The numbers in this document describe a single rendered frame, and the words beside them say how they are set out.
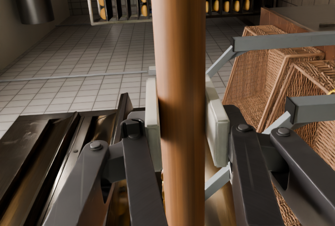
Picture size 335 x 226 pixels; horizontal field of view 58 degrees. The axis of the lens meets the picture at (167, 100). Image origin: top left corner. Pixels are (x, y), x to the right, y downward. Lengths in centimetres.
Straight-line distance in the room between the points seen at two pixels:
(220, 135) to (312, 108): 50
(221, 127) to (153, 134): 4
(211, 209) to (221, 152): 107
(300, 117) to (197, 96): 48
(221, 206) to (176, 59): 109
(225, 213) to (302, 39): 67
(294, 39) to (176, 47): 97
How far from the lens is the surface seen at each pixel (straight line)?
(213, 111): 17
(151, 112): 17
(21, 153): 171
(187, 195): 22
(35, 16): 327
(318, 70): 112
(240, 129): 16
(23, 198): 143
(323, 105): 66
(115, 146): 16
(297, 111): 64
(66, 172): 148
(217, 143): 17
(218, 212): 122
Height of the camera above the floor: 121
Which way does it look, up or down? 1 degrees down
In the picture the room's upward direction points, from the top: 94 degrees counter-clockwise
